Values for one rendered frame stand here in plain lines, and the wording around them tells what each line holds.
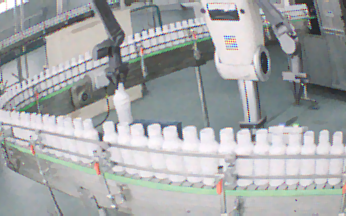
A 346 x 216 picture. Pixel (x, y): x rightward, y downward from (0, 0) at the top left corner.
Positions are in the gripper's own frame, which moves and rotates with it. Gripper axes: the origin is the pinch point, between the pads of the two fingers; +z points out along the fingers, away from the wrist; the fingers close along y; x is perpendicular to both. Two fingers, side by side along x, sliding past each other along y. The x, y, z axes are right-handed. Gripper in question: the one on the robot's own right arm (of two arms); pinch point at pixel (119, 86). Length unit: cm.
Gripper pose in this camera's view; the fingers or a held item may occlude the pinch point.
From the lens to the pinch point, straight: 210.6
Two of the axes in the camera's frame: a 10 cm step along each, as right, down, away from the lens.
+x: 8.3, 0.2, -5.6
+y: -5.4, 3.3, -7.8
